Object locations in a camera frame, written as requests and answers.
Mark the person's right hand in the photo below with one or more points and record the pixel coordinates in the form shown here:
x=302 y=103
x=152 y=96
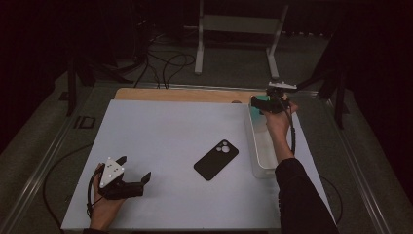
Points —
x=279 y=125

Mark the person's left hand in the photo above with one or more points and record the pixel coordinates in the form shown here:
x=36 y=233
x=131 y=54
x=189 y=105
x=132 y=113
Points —
x=104 y=211

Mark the white metal stand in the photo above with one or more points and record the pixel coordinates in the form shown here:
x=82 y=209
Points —
x=238 y=24

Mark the wooden board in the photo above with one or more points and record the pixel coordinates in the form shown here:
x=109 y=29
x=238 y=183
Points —
x=181 y=96

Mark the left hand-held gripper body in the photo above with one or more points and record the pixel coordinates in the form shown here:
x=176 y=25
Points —
x=112 y=172

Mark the black rectangular floor frame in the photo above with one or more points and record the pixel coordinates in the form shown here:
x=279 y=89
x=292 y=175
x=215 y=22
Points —
x=84 y=122

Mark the long white plastic tray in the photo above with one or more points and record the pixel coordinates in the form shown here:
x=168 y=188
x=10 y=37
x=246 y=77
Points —
x=264 y=152

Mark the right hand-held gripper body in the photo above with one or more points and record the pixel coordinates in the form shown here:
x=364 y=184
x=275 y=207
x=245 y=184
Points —
x=277 y=100

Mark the dark round table grommet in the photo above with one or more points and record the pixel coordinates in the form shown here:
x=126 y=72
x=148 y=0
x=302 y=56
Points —
x=236 y=101

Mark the black phone case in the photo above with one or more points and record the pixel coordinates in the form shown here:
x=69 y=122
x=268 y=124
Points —
x=214 y=161

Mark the metal floor rail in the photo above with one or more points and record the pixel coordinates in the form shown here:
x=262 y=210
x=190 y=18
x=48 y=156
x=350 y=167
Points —
x=357 y=175
x=42 y=169

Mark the black stand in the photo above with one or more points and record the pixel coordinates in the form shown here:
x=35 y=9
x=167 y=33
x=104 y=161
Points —
x=73 y=84
x=339 y=97

